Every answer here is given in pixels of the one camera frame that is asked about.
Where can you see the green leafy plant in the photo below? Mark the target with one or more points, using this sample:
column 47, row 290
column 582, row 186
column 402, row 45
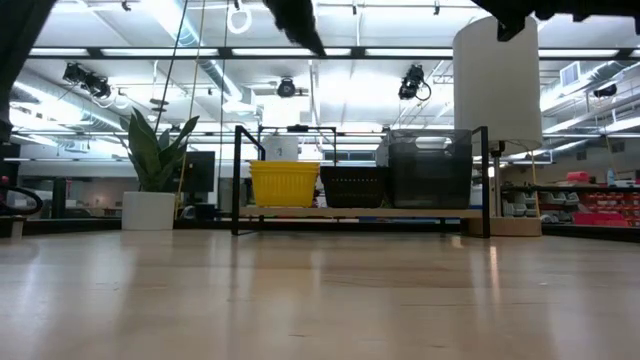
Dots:
column 150, row 155

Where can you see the black ceiling fixture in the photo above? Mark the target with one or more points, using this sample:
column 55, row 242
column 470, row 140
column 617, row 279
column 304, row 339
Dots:
column 605, row 91

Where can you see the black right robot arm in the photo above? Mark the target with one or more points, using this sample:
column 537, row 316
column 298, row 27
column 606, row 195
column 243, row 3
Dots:
column 600, row 6

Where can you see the thin black hanging line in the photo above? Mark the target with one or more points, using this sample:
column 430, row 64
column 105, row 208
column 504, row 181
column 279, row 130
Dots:
column 223, row 65

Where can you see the translucent grey plastic bin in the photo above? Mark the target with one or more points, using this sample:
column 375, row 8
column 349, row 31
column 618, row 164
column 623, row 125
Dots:
column 430, row 190
column 400, row 142

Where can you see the storage rack with red bins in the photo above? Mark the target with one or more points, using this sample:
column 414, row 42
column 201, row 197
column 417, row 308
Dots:
column 600, row 200

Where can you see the red box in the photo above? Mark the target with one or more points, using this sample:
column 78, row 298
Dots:
column 578, row 176

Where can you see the black frame wooden board shelf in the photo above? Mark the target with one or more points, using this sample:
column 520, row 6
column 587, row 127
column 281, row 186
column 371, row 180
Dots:
column 350, row 212

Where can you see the black ceiling spotlight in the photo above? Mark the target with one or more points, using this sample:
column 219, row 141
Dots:
column 75, row 73
column 97, row 87
column 286, row 88
column 412, row 82

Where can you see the pale blue bottle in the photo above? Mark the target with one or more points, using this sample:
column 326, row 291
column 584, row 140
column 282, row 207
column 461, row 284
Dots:
column 610, row 177

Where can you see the black background monitor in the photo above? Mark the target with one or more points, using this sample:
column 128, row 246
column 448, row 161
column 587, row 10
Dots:
column 200, row 172

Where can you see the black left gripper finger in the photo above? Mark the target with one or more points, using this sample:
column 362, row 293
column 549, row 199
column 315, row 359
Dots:
column 297, row 22

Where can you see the white plant pot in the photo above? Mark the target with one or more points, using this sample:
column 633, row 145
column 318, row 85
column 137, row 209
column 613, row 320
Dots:
column 148, row 212

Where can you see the white background container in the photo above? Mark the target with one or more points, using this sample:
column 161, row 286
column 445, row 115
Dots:
column 281, row 149

